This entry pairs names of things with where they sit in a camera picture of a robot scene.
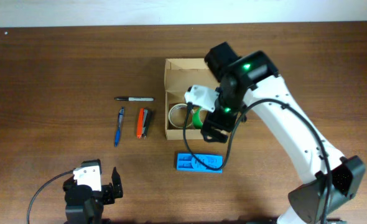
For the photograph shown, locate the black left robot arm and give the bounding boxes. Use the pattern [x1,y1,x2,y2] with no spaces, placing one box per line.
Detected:
[63,159,123,224]

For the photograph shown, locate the black silver marker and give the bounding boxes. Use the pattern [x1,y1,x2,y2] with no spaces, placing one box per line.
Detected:
[114,96,154,101]

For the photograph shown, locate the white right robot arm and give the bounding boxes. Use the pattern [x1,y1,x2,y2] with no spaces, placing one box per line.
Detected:
[201,42,366,223]

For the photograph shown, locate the blue plastic case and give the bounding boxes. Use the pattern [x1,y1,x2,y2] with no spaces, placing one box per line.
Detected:
[176,152,223,173]

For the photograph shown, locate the open cardboard box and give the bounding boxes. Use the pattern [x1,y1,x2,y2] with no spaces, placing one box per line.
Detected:
[164,58,219,140]

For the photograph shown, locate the orange black stapler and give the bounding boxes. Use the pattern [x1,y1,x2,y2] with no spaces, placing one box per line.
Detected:
[136,108,153,139]

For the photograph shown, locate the white tape roll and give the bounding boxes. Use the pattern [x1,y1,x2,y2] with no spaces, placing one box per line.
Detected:
[168,103,187,129]

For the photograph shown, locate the green tape roll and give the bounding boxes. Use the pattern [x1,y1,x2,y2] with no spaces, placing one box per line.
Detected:
[192,107,208,129]

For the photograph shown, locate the blue pen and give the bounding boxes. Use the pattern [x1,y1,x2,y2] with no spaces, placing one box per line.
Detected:
[114,107,124,147]

